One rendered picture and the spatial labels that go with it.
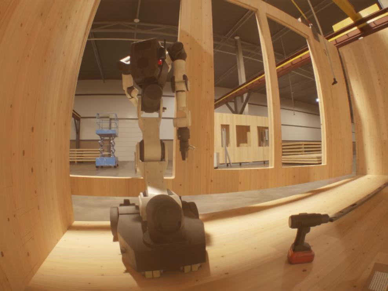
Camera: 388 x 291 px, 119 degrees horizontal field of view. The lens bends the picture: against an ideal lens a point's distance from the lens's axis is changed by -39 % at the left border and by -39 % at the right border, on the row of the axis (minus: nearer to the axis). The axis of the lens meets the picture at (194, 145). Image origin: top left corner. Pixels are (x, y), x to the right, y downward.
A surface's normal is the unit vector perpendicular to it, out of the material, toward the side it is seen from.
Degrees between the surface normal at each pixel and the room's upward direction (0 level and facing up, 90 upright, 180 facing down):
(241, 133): 90
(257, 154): 90
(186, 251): 90
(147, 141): 51
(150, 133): 65
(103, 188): 90
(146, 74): 102
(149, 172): 44
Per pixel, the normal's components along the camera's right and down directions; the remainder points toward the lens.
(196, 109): 0.33, -0.05
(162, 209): 0.11, -0.52
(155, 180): 0.21, -0.75
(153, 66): -0.14, 0.16
